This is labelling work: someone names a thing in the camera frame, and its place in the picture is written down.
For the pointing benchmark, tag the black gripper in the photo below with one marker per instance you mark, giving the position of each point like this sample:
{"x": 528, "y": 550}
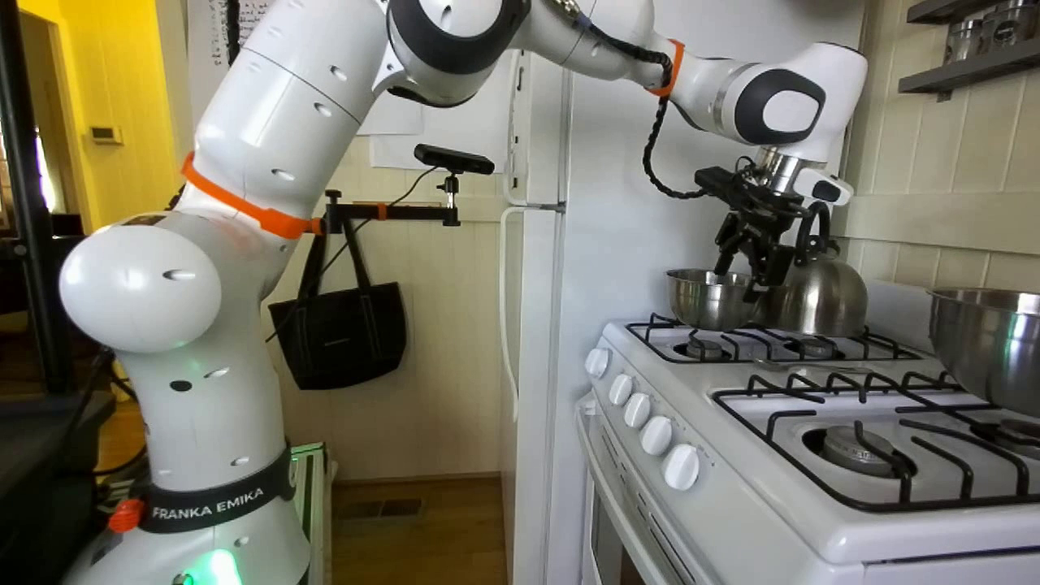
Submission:
{"x": 759, "y": 205}

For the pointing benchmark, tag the small silver metal bowl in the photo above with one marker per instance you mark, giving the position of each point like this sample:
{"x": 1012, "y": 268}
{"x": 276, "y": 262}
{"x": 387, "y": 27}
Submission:
{"x": 699, "y": 302}

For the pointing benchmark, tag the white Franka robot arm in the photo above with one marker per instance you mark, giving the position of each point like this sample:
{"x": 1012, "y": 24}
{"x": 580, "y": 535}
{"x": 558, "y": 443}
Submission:
{"x": 272, "y": 110}

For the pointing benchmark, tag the large silver metal bowl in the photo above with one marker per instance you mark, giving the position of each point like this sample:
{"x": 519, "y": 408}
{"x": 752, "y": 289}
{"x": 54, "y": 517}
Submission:
{"x": 993, "y": 345}

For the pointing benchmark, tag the black stove grate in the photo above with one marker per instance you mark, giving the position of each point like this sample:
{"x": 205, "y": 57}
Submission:
{"x": 780, "y": 447}
{"x": 799, "y": 358}

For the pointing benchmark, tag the white refrigerator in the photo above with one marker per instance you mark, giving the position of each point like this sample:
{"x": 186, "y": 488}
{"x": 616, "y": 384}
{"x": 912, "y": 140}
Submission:
{"x": 629, "y": 272}

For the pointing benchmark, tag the white stove knob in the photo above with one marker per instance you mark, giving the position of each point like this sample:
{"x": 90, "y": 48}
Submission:
{"x": 638, "y": 411}
{"x": 619, "y": 388}
{"x": 679, "y": 465}
{"x": 596, "y": 363}
{"x": 658, "y": 434}

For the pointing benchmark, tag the white gas stove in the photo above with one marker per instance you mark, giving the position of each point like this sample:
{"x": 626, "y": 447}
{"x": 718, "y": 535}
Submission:
{"x": 759, "y": 521}

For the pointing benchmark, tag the silver metal pot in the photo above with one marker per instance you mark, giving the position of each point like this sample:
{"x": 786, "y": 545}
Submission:
{"x": 993, "y": 30}

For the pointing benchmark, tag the black tote bag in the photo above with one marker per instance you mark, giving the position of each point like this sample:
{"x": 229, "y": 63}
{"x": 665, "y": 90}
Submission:
{"x": 339, "y": 330}

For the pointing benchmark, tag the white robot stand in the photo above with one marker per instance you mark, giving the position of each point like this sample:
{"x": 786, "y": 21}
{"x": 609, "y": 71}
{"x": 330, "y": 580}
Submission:
{"x": 316, "y": 521}

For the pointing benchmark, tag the black metal rack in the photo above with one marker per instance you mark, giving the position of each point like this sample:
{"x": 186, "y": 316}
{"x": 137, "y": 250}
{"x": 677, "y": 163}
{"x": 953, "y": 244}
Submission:
{"x": 34, "y": 456}

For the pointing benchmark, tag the dark wall shelf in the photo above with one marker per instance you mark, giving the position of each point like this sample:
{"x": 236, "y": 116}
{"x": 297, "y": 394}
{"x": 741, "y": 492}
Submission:
{"x": 962, "y": 66}

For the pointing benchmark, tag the black stereo camera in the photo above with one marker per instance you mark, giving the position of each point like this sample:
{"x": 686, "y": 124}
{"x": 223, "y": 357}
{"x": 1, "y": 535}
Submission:
{"x": 457, "y": 161}

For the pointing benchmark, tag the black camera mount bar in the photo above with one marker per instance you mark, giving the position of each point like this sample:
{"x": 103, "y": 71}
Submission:
{"x": 391, "y": 214}

